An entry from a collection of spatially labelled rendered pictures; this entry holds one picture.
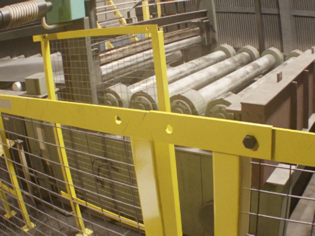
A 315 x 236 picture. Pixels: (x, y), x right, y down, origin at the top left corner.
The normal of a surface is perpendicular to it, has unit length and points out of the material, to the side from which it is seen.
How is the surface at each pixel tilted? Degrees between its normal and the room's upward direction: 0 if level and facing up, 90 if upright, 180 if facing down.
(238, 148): 90
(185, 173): 90
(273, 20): 90
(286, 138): 90
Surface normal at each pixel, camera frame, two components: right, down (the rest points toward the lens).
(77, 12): 0.82, 0.11
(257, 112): -0.56, 0.33
